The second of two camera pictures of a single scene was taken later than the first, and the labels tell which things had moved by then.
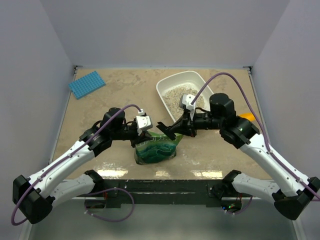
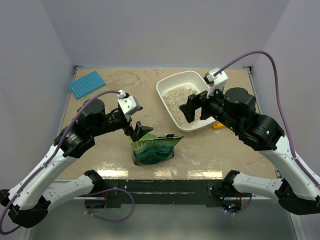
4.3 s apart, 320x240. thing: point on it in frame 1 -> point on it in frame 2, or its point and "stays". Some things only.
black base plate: [117, 193] stays
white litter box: [190, 78] stays
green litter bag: [160, 148] stays
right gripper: [185, 126] -> [194, 101]
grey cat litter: [172, 98] stays
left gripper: [142, 137] -> [129, 130]
